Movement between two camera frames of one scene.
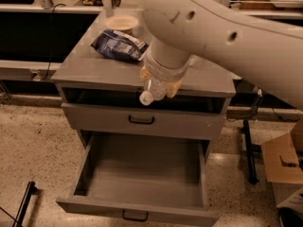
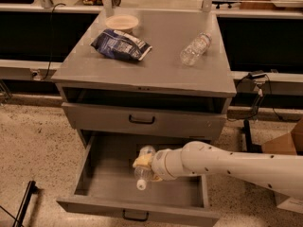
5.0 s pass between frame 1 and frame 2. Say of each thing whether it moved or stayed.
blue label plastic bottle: moved
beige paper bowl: stayed
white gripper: moved
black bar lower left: stayed
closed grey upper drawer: stayed
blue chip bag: stayed
